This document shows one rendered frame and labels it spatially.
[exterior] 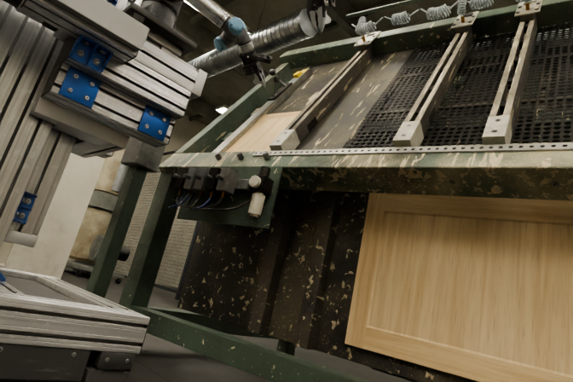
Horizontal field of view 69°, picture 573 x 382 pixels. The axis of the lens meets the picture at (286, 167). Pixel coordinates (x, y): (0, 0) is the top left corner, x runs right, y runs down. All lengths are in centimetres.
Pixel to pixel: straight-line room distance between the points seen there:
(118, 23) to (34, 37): 33
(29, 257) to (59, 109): 411
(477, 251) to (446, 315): 22
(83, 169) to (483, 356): 482
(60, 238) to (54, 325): 434
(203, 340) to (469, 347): 89
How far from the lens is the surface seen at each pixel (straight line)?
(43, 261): 541
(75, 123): 136
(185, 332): 172
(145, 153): 191
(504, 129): 139
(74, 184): 546
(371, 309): 153
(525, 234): 146
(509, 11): 236
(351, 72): 226
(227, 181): 157
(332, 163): 146
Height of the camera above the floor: 35
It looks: 17 degrees up
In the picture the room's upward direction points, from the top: 13 degrees clockwise
